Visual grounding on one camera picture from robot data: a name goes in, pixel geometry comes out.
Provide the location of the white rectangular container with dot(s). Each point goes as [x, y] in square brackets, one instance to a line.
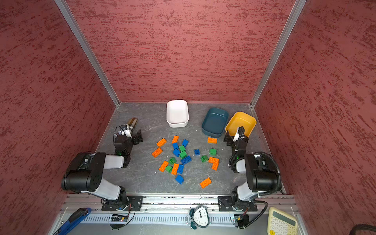
[177, 113]

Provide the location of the plaid brown cylinder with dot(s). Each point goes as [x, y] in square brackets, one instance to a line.
[132, 123]

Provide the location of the blue lego long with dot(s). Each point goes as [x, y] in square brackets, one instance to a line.
[186, 160]

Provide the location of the blue lego front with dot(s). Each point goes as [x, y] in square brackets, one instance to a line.
[179, 179]

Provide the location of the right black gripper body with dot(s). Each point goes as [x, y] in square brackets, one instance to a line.
[235, 139]

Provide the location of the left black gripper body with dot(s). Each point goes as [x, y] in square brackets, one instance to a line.
[136, 138]

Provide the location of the blue utility knife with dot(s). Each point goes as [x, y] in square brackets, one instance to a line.
[77, 217]

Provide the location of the green lego small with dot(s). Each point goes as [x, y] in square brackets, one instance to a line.
[204, 158]

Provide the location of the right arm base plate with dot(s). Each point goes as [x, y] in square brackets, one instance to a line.
[231, 204]

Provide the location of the green lego square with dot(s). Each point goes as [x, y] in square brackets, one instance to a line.
[213, 152]

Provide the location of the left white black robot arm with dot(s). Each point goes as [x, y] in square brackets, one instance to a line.
[85, 172]

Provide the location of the orange lego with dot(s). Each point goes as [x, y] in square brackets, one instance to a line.
[163, 166]
[175, 169]
[212, 140]
[213, 160]
[162, 142]
[157, 152]
[205, 183]
[215, 166]
[175, 139]

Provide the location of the yellow rectangular container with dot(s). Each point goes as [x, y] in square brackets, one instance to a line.
[240, 119]

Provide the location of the yellow calculator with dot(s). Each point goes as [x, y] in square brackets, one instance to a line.
[281, 223]

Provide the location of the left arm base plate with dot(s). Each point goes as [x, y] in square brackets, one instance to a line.
[121, 204]

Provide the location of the teal rectangular container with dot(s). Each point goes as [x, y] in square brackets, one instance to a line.
[215, 122]

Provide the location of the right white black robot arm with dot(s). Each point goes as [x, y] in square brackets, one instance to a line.
[263, 175]

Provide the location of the white analog clock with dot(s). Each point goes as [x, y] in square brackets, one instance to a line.
[199, 217]

